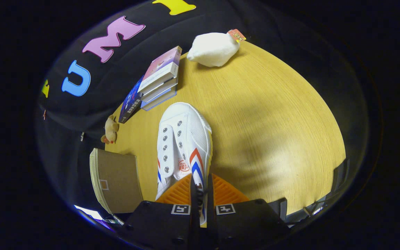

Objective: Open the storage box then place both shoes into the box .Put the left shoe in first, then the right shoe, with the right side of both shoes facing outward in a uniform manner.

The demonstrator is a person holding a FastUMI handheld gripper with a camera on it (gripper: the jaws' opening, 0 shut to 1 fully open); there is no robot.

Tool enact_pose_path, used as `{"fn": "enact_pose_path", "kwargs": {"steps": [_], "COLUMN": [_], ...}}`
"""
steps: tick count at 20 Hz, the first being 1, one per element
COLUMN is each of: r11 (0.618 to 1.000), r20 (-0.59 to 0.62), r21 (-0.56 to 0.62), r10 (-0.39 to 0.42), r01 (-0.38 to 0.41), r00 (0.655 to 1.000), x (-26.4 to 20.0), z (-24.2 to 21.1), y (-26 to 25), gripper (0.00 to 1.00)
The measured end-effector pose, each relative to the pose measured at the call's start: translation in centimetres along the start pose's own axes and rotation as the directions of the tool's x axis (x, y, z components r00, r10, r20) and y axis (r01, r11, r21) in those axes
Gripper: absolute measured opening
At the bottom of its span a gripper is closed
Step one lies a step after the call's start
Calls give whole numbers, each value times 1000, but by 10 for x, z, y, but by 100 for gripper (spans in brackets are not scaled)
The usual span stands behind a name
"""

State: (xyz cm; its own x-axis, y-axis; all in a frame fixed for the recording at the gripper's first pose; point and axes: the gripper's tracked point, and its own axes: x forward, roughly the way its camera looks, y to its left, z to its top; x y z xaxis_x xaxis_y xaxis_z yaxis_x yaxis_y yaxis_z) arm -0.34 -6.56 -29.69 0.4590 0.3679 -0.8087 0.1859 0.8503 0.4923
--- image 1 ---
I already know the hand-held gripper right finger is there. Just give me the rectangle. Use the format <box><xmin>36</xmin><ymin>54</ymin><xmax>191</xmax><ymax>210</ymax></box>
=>
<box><xmin>206</xmin><ymin>174</ymin><xmax>290</xmax><ymax>250</ymax></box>

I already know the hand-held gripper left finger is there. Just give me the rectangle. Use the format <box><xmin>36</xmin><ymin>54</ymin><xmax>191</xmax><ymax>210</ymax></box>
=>
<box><xmin>123</xmin><ymin>174</ymin><xmax>201</xmax><ymax>250</ymax></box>

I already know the beige fabric storage box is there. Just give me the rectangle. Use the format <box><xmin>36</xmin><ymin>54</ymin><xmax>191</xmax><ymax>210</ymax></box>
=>
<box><xmin>89</xmin><ymin>148</ymin><xmax>144</xmax><ymax>214</ymax></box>

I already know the white canvas shoe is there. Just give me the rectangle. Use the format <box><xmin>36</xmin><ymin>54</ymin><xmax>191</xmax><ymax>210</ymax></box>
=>
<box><xmin>155</xmin><ymin>102</ymin><xmax>214</xmax><ymax>227</ymax></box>

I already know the computer monitor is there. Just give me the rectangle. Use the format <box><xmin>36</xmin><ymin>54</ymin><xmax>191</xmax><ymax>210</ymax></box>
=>
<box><xmin>74</xmin><ymin>205</ymin><xmax>118</xmax><ymax>227</ymax></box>

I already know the brown plush toy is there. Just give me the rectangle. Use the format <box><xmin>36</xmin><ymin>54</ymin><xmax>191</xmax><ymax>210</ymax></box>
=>
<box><xmin>101</xmin><ymin>115</ymin><xmax>120</xmax><ymax>145</ymax></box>

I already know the pale blue book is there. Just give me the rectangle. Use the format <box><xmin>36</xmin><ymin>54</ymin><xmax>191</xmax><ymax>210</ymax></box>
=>
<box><xmin>141</xmin><ymin>86</ymin><xmax>177</xmax><ymax>111</ymax></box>

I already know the dark blue book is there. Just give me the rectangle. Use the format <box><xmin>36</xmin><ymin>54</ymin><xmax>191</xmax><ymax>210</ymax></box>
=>
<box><xmin>118</xmin><ymin>76</ymin><xmax>144</xmax><ymax>124</ymax></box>

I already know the pink cover book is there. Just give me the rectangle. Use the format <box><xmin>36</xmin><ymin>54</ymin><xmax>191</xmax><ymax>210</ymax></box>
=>
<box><xmin>138</xmin><ymin>46</ymin><xmax>183</xmax><ymax>93</ymax></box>

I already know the white plush toy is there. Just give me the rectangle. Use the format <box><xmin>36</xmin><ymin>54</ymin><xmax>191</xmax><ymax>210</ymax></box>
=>
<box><xmin>186</xmin><ymin>29</ymin><xmax>247</xmax><ymax>68</ymax></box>

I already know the black backdrop cloth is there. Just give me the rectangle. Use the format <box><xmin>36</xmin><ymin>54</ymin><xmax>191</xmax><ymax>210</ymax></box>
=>
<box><xmin>35</xmin><ymin>0</ymin><xmax>370</xmax><ymax>209</ymax></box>

